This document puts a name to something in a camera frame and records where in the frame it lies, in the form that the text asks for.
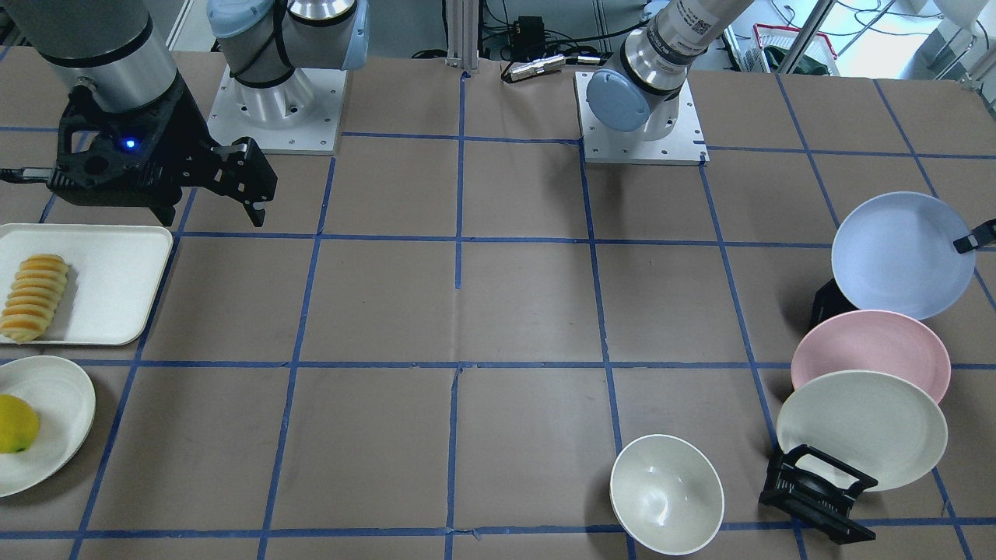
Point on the cream plate in rack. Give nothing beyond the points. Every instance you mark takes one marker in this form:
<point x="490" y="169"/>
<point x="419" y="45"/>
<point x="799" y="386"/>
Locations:
<point x="879" y="424"/>

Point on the yellow lemon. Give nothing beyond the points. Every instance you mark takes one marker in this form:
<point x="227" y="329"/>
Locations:
<point x="20" y="424"/>

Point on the cream bowl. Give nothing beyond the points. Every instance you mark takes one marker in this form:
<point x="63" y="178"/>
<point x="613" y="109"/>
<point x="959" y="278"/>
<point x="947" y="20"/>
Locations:
<point x="666" y="495"/>

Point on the blue plate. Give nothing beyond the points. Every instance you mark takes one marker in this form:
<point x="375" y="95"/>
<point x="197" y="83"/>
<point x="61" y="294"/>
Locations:
<point x="897" y="252"/>

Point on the aluminium frame post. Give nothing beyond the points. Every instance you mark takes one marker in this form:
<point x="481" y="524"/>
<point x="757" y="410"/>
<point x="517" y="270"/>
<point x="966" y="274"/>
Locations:
<point x="462" y="27"/>

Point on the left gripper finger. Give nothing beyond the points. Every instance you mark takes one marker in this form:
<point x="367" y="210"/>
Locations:
<point x="981" y="236"/>

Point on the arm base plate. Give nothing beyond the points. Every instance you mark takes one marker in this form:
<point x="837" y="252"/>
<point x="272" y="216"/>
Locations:
<point x="620" y="128"/>
<point x="301" y="116"/>

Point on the black dish rack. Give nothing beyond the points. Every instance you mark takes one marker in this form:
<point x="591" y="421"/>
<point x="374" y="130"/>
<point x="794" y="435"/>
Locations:
<point x="812" y="498"/>

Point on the white rectangular tray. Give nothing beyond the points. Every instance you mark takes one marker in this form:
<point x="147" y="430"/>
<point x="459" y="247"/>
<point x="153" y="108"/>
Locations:
<point x="114" y="276"/>

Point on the ridged bread loaf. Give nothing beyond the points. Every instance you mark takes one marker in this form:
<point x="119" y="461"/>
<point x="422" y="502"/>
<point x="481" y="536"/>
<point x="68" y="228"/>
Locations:
<point x="34" y="296"/>

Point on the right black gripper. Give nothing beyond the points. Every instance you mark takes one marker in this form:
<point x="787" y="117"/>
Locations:
<point x="184" y="132"/>

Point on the cream round lemon plate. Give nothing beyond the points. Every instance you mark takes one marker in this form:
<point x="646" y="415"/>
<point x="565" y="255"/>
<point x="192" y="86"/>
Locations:
<point x="64" y="397"/>

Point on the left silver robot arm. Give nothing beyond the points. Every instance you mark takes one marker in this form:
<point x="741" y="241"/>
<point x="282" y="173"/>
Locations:
<point x="763" y="159"/>

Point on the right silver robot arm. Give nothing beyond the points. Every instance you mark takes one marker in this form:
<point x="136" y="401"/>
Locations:
<point x="113" y="46"/>

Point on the pink plate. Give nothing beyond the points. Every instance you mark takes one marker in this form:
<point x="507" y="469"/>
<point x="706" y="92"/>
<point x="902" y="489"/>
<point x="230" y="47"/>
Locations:
<point x="874" y="340"/>

